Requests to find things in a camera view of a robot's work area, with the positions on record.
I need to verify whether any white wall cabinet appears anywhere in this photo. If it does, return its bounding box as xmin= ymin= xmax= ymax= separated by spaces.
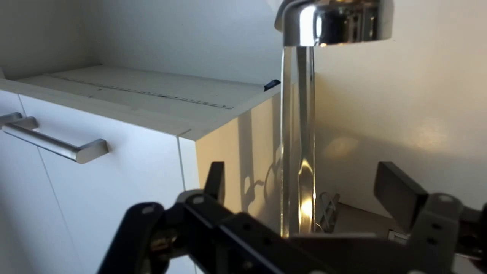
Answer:
xmin=0 ymin=65 xmax=283 ymax=274

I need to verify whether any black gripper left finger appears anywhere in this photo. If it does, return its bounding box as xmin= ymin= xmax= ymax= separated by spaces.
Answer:
xmin=97 ymin=160 xmax=286 ymax=274

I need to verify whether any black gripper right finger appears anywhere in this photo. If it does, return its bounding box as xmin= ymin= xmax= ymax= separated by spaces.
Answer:
xmin=372 ymin=160 xmax=487 ymax=274

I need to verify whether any silver cabinet handle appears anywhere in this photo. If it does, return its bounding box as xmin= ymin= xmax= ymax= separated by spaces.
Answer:
xmin=0 ymin=112 xmax=111 ymax=165

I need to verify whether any small black cabinet clip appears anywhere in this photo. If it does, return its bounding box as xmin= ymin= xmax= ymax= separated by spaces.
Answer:
xmin=263 ymin=78 xmax=281 ymax=94

